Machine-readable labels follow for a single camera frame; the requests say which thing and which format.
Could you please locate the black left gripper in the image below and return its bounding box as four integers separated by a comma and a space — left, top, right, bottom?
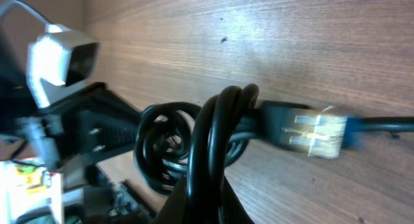
1, 82, 140, 172

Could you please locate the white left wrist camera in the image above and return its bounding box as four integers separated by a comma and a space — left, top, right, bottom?
26, 23, 100, 109

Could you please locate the black cable bundle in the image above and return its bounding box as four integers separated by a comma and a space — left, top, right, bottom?
133, 83, 311, 224

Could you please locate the black usb cable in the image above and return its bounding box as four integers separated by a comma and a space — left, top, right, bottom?
258, 100, 414, 159

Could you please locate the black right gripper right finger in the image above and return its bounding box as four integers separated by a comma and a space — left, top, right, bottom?
221, 178, 254, 224

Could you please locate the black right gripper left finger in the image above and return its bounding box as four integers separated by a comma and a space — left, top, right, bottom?
155, 176, 190, 224

